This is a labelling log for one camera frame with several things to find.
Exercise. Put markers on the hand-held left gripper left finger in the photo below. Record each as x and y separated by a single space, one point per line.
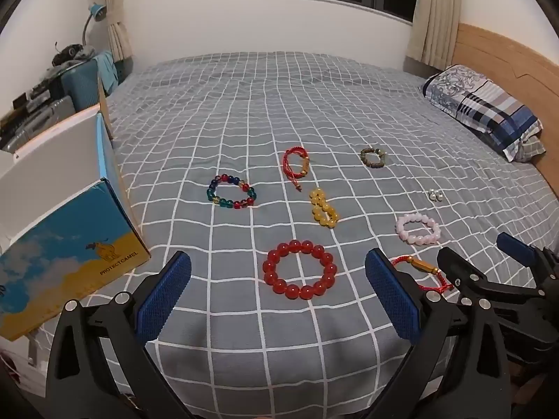
163 301

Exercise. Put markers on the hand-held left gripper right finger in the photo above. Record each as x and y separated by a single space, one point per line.
388 297

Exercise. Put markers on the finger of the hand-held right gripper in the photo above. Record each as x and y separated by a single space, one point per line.
515 246
454 264

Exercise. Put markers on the white printed cardboard box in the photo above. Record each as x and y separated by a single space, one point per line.
65 248

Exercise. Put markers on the grey green plaid pillow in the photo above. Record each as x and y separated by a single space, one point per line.
532 146

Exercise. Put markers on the blue plaid patterned pillow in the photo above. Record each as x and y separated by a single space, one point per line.
480 100

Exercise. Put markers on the wooden headboard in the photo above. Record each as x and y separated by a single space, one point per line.
502 52

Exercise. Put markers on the grey checked bed sheet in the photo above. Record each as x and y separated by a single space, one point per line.
262 109

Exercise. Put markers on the blue ribbed suitcase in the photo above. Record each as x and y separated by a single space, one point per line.
81 85

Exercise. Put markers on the teal cloth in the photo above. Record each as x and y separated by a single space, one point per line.
108 67

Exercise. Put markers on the pile of dark boxes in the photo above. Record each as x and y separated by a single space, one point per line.
35 94

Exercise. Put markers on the beige curtain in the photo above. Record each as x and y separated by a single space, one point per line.
115 17
434 8

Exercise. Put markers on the dark bag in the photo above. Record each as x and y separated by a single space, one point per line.
70 52

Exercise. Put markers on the blue desk lamp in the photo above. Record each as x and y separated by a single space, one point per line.
97 11

